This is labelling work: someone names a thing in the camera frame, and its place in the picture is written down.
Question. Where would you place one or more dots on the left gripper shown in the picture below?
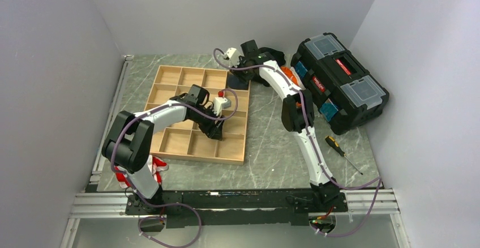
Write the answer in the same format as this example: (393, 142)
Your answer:
(213, 131)

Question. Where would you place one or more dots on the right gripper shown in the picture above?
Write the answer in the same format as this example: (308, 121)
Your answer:
(245, 78)

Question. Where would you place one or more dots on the navy underwear beige waistband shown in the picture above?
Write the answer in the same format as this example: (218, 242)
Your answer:
(237, 82)

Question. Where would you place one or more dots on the wooden compartment tray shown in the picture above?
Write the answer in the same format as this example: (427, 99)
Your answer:
(184, 140)

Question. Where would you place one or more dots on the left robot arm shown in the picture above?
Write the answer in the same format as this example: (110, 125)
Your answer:
(128, 143)

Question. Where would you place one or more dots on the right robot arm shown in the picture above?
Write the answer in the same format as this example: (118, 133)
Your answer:
(267, 66)

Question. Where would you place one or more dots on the black garment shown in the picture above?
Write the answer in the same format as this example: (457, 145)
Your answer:
(274, 54)

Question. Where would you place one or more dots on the orange white garment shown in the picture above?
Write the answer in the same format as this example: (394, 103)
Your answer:
(293, 76)

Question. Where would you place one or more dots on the red white garment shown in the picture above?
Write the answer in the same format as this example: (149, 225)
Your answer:
(153, 166)

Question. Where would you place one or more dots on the blue item by toolbox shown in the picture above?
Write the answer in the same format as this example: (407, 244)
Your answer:
(328, 110)

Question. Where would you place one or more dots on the black toolbox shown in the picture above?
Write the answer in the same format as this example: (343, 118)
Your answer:
(330, 71)

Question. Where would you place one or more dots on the yellow black screwdriver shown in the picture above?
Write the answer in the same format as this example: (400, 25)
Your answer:
(334, 145)

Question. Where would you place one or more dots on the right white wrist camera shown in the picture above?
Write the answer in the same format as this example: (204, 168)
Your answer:
(233, 56)

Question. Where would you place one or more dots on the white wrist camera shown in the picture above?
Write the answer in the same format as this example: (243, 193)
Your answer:
(233, 56)
(220, 103)

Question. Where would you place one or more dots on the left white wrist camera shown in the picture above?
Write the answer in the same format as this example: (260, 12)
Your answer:
(220, 103)

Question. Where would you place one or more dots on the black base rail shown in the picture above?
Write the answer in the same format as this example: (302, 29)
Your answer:
(233, 207)

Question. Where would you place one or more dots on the aluminium frame rail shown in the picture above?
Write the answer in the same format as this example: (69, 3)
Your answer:
(273, 167)

